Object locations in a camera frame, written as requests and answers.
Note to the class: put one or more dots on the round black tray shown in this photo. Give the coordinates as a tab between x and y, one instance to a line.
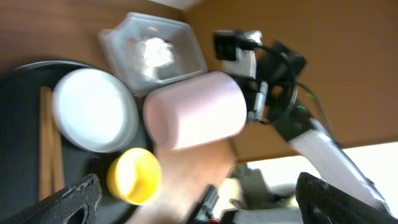
20	144

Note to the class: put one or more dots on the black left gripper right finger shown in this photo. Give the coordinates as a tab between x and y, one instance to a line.
320	202

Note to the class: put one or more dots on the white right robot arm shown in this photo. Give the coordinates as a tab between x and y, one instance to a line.
272	95

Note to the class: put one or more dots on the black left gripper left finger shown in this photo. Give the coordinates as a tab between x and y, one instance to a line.
77	203

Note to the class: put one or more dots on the wooden chopstick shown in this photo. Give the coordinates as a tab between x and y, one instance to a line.
45	174
58	174

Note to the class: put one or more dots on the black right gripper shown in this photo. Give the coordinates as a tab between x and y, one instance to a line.
260	104

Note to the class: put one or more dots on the crumpled white tissue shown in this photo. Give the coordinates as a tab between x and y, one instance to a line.
156	54

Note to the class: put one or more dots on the grey-white plate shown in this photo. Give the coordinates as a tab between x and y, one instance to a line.
94	110

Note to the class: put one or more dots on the pink plastic cup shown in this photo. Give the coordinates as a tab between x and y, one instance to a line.
196	111

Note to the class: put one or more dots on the yellow bowl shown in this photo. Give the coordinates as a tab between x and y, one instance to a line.
135	177

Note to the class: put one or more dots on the clear plastic bin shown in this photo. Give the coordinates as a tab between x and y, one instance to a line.
122	48

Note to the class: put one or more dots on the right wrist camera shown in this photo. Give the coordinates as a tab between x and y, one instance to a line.
234	59

